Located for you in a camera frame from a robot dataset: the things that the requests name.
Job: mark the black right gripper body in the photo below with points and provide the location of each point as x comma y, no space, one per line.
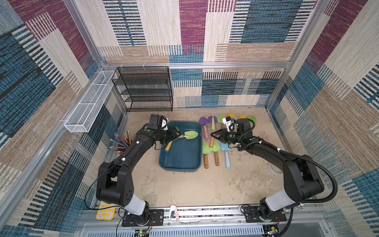
224,137

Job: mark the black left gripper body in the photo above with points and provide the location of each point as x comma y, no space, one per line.
167,136

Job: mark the light blue shovel white handle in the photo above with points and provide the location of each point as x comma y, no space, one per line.
225,147

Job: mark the purple shovel pink handle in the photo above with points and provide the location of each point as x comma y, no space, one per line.
212,119
204,122

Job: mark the green shovel yellow handle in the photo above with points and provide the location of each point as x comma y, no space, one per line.
253,118

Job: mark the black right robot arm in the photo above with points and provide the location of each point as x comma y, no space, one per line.
301,179

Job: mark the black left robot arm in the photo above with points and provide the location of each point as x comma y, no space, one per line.
115,183

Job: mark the teal plastic storage box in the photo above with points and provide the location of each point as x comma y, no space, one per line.
184,155

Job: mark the red pencil holder cup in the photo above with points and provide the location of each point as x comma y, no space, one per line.
119,143

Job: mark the round coaster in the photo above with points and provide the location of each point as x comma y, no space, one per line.
274,170

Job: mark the yellow calculator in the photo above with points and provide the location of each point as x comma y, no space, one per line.
105,211

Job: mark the black wire shelf rack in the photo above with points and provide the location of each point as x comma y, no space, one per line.
144,89

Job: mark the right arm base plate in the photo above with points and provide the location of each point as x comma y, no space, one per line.
253,214

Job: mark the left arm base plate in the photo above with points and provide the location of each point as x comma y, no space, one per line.
154,217

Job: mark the white mesh wall basket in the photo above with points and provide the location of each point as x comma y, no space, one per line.
86,111

